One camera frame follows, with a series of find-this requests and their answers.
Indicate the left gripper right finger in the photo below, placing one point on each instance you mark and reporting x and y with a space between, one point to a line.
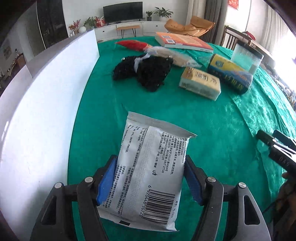
244 218

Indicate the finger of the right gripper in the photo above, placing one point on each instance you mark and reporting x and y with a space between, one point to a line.
265 138
287 141

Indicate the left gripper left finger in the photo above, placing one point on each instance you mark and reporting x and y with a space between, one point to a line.
55 220

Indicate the white wet wipes pack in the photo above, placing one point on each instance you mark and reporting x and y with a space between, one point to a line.
142 189

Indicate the yellow tissue pack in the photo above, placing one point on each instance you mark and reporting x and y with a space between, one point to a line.
200 82

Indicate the black mesh sponge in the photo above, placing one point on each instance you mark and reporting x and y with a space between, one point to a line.
150 71

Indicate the right hand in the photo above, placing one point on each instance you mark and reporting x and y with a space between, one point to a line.
287 193

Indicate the green satin tablecloth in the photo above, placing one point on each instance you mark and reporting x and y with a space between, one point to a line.
225 145

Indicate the yellow blue wrapped roll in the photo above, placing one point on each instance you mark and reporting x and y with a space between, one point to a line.
231 74

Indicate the clear jar black lid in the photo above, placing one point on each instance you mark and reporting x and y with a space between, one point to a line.
246 57

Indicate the dark wooden chair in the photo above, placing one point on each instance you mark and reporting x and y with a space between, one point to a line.
231 36

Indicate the white cardboard box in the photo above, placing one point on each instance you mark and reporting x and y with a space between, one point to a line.
38 111

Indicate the orange lounge chair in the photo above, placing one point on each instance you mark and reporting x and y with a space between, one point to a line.
196 28

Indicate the orange book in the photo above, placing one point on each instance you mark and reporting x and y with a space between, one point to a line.
176 41

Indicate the green potted plant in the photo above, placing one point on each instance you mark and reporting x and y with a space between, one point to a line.
163 14

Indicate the white tv cabinet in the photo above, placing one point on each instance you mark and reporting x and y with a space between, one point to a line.
147 28

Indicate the small wooden bench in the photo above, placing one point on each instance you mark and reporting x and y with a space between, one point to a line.
122 30

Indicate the red flower vase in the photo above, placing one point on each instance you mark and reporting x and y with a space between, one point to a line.
74 27

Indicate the black television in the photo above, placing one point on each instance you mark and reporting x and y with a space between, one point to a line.
123 12

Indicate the black display cabinet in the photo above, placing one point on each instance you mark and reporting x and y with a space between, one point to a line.
51 22

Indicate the red handled brush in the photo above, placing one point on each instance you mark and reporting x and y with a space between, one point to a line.
179 59

